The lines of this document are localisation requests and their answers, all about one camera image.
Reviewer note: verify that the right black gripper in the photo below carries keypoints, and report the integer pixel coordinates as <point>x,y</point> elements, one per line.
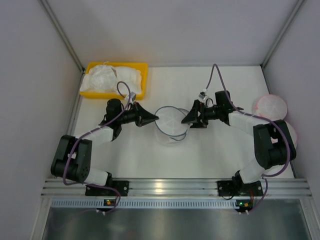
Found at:
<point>200,114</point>

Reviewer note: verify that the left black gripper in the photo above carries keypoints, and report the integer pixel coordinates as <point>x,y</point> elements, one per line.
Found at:
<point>137,115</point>

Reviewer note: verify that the lower pink-trimmed laundry bag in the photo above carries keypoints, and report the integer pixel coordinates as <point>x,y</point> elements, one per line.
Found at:
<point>293,134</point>

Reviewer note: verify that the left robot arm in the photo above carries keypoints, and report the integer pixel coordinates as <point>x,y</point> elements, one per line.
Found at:
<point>72,159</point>

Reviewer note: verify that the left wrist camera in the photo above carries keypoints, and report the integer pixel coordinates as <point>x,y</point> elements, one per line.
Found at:
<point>132,96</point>

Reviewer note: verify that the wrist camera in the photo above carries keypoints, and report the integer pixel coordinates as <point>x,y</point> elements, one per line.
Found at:
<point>203,95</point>
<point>132,96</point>

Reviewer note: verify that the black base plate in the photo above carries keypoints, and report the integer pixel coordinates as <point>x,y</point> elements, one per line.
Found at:
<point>233,188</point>
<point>116,187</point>

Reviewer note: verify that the clear mesh laundry bag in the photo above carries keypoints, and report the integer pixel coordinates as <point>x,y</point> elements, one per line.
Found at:
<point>169,130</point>

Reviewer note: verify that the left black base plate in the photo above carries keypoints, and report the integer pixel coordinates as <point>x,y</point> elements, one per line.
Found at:
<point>116,187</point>

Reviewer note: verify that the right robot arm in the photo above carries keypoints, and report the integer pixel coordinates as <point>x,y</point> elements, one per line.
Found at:
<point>272,141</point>

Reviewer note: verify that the aluminium frame post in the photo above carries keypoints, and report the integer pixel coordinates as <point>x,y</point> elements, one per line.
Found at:
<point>61,33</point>
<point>297,7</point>

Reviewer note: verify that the slotted white cable duct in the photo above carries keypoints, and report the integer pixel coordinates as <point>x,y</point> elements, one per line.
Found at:
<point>148,203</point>

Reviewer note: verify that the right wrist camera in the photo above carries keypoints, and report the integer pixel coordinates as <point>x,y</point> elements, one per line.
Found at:
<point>203,95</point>

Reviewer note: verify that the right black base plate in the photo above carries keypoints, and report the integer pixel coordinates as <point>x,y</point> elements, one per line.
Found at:
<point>233,188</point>

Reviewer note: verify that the upper pink-trimmed laundry bag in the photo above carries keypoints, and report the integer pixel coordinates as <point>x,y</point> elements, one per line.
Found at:
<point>270,106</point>

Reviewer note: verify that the aluminium front rail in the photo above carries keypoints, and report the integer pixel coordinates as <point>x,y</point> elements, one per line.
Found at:
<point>276,188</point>

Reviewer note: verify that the left aluminium frame post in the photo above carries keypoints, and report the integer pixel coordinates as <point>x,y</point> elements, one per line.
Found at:
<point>61,33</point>

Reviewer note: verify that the right aluminium frame post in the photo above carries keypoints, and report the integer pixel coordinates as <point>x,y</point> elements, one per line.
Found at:
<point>297,7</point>

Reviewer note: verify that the pink-trimmed laundry bag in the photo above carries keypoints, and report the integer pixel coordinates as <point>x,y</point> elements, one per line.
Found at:
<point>270,106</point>
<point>293,134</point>

